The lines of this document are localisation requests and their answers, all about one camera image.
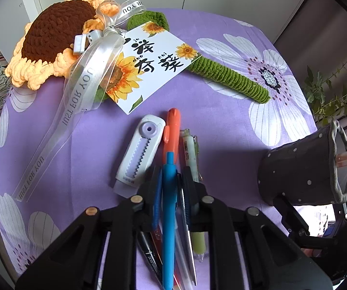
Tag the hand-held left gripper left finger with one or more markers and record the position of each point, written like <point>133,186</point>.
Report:
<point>158,193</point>

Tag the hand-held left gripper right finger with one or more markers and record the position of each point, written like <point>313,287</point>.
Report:
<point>191,187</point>

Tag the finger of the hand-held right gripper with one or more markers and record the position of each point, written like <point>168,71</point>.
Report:
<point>291,214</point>

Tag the blue pen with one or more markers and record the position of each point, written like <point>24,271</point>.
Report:
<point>169,217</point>

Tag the white green pen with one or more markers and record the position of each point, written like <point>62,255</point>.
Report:
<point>190,154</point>

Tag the white purple correction tape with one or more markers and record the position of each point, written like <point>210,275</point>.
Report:
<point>137,154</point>

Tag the dark dotted pen holder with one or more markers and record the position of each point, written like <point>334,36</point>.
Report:
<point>297,169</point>

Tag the orange pen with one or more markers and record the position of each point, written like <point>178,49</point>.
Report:
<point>172,133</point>

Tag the black marker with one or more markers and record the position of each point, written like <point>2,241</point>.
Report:
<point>147,253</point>

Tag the green potted plant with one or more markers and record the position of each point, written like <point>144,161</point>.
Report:
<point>315,90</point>

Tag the white printed ribbon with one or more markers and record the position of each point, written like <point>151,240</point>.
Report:
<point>80,75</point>

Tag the sunflower gift card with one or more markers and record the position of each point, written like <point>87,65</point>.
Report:
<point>164,40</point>

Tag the small white plastic box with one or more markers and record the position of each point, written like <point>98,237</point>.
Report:
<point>79,44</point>

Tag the crochet sunflower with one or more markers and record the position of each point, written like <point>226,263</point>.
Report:
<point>52,30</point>

